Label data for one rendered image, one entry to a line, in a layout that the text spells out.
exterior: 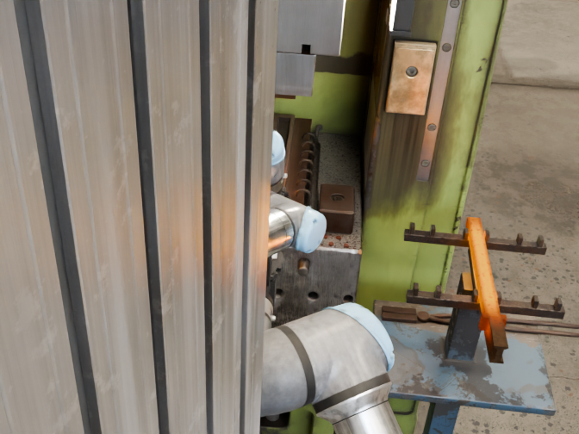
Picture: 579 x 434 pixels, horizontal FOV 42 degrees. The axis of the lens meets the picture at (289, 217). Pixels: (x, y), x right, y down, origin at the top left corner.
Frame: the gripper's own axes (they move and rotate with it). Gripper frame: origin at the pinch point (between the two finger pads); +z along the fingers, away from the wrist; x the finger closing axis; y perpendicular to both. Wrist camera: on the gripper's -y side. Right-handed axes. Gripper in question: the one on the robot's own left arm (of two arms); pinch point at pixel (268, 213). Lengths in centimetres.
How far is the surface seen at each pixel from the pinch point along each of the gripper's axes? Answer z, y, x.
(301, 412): 68, 30, 11
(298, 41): -29.4, -25.3, 4.1
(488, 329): -11, 26, 46
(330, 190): 10.7, -12.7, 13.6
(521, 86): 234, -210, 130
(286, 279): 18.3, 8.3, 4.9
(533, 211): 167, -91, 113
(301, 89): -20.3, -20.2, 5.2
